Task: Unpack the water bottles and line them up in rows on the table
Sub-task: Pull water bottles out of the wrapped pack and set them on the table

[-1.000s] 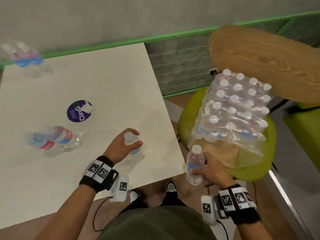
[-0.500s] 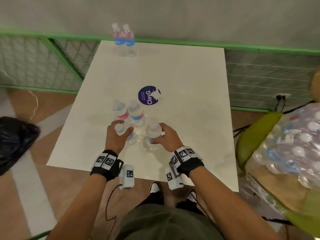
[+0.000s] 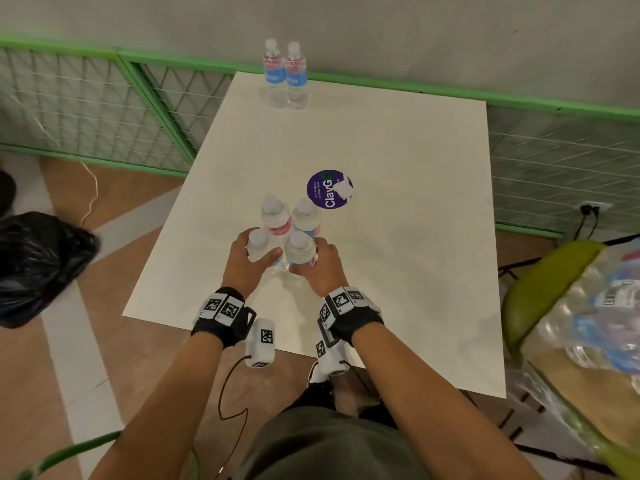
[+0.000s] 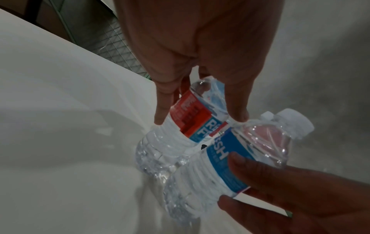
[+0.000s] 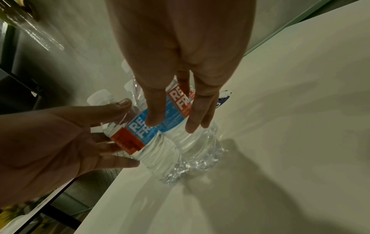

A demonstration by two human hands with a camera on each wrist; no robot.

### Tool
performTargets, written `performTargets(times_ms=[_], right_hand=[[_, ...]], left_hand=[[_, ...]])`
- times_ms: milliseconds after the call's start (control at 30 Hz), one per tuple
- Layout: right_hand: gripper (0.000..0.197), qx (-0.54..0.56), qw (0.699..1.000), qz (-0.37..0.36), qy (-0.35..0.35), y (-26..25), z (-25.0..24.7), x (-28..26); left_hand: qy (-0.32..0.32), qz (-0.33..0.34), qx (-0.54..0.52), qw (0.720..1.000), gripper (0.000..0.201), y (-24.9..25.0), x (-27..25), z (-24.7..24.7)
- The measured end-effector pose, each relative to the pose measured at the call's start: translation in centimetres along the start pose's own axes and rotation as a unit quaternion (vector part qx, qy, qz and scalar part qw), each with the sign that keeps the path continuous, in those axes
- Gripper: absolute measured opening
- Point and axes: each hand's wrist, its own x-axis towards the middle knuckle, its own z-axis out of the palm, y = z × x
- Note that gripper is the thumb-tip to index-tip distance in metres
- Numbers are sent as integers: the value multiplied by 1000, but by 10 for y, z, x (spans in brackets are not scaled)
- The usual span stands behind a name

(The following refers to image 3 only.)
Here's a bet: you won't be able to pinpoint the black trousers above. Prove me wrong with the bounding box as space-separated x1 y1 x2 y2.
284 379 399 429

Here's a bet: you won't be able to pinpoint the thin black camera cable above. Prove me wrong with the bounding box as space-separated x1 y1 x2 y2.
216 356 251 480

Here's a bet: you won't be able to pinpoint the black plastic bag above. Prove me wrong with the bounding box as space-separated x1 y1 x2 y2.
0 211 101 329

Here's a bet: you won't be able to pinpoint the person's right hand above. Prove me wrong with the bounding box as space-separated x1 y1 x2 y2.
288 237 349 298

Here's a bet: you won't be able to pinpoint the person's left hand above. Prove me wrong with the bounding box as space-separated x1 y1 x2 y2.
222 227 284 298

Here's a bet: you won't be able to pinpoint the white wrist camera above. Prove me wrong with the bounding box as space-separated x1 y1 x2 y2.
315 339 352 378
244 318 277 370

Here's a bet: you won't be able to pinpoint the person's left forearm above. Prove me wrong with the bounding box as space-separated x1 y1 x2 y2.
89 331 226 480

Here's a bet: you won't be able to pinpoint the green curved chair rail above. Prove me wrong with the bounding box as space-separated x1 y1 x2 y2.
15 430 124 480

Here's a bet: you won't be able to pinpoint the black left wristband with markers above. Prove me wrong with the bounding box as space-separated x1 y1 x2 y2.
190 287 257 350

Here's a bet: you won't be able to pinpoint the pink and blue label bottle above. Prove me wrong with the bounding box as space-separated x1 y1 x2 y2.
263 38 289 108
284 41 310 111

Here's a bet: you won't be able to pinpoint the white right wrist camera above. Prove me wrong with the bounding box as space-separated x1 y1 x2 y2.
315 339 352 378

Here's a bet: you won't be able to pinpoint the green wire mesh fence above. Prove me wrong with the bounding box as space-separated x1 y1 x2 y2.
0 35 640 240

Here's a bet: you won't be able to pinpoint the plastic-wrapped pack of water bottles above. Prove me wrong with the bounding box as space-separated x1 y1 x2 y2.
536 238 640 395

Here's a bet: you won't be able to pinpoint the black wristband with markers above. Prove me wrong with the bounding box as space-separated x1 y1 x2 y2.
190 287 257 350
317 286 385 348

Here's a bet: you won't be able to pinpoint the black plug cable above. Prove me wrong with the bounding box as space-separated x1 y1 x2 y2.
571 205 601 242

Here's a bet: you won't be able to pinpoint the green chair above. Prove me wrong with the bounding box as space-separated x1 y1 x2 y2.
497 234 640 480

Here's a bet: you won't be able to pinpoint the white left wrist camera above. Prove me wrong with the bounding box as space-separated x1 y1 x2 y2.
244 318 277 370

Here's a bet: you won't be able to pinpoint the blue label water bottle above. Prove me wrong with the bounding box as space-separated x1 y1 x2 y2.
291 197 322 239

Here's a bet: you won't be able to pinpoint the thin white cable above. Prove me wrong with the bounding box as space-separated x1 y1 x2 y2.
77 161 99 228

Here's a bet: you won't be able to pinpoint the round purple sticker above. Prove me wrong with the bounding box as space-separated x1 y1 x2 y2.
306 170 355 210

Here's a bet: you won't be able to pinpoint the black right wristband with markers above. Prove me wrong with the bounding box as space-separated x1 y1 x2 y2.
317 286 385 348

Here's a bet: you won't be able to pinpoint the pink label water bottle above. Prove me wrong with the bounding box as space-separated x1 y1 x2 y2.
260 195 294 241

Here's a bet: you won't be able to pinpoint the small clear water bottle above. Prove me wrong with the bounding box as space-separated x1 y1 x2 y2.
283 231 319 278
246 229 286 275

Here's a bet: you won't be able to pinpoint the olive shirt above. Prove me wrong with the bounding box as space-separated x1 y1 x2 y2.
234 407 432 480

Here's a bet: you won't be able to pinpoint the person's right forearm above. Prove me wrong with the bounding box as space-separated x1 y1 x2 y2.
350 321 544 480

